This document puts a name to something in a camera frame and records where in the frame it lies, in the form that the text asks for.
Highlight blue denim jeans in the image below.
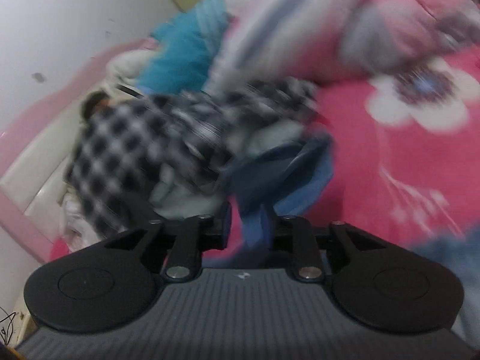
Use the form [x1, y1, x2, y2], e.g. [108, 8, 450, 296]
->
[216, 134, 334, 268]

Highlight black white checkered shirt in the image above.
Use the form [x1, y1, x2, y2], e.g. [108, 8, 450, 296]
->
[64, 77, 317, 238]

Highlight pink floral bed blanket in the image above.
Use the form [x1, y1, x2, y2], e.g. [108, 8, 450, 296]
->
[48, 37, 480, 271]

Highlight blue striped pillow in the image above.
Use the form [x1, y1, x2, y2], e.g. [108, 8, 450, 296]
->
[135, 0, 230, 95]

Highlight pink white headboard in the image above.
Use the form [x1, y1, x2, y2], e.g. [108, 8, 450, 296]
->
[1, 39, 144, 263]

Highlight pink grey crumpled quilt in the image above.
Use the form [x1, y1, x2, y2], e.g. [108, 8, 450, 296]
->
[204, 0, 479, 94]

